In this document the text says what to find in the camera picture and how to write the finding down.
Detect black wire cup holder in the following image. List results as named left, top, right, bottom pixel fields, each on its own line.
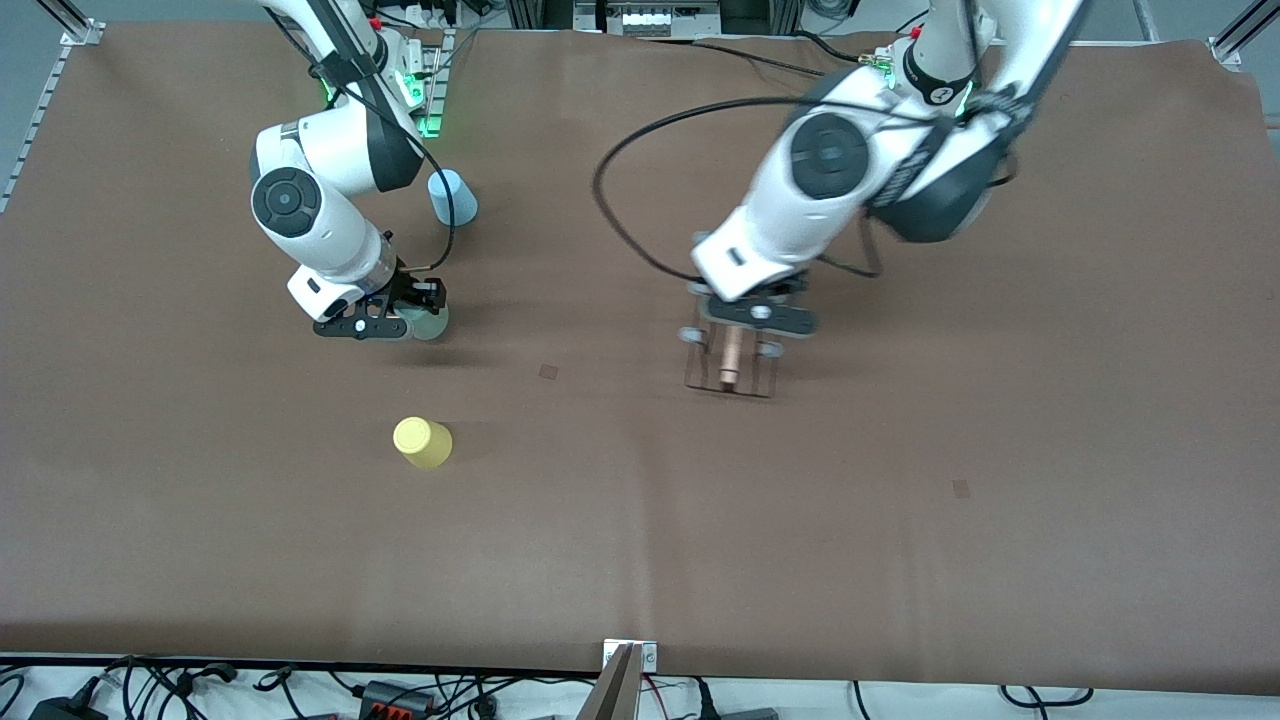
left=678, top=322, right=783, bottom=400

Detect yellow plastic cup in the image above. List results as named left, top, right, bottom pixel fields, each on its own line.
left=392, top=417, right=453, bottom=470

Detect light blue plastic cup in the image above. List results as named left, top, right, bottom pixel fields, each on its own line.
left=428, top=169, right=479, bottom=227

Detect white power strip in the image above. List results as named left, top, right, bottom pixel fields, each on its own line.
left=598, top=0, right=723, bottom=39

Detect brown table cover sheet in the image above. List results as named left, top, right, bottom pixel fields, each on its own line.
left=0, top=22, right=1280, bottom=693

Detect orange black connector block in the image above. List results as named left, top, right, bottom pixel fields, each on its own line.
left=358, top=680, right=437, bottom=717

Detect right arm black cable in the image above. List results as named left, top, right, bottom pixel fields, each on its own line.
left=265, top=0, right=459, bottom=273

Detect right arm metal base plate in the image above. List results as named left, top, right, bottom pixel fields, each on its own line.
left=395, top=30, right=447, bottom=138

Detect black cable to arm base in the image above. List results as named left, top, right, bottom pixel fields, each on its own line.
left=640, top=32, right=886, bottom=91

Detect aluminium frame rail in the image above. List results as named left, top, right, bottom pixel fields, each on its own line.
left=1208, top=0, right=1280, bottom=69
left=0, top=0, right=107, bottom=216

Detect tangled black cables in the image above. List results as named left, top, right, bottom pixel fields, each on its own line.
left=100, top=655, right=301, bottom=720

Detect grey camera mount bar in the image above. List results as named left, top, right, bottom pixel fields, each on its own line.
left=575, top=645, right=644, bottom=720

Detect black looped cable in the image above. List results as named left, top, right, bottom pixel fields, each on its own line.
left=1000, top=685, right=1093, bottom=707

